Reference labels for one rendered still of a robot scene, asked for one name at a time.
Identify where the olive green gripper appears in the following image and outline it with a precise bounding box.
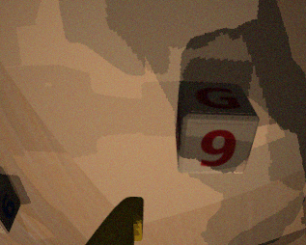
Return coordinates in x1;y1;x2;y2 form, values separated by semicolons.
85;197;144;245

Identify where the grey block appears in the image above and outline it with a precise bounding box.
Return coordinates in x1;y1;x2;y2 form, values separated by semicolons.
176;83;260;174
0;178;20;234

